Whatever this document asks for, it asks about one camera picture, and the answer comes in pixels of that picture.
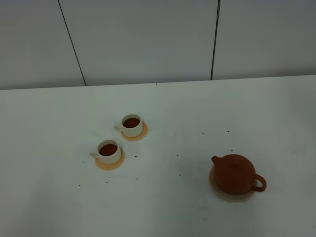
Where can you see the near white teacup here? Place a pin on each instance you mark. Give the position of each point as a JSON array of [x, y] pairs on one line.
[[108, 152]]

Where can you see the orange coaster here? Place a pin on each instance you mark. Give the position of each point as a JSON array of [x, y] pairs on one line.
[[140, 136], [108, 167]]

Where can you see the near orange coaster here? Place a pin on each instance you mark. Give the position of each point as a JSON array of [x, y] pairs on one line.
[[108, 167]]

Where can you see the brown clay teapot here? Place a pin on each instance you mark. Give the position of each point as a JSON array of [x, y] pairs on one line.
[[236, 175]]

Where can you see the white teacup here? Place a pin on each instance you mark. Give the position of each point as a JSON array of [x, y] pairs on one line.
[[108, 152], [130, 125]]

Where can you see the beige round teapot saucer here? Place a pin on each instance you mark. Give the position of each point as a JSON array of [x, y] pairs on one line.
[[226, 196]]

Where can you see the far white teacup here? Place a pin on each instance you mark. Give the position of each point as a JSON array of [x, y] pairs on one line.
[[130, 125]]

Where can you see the far orange coaster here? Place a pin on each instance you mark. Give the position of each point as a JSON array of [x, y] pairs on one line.
[[140, 136]]

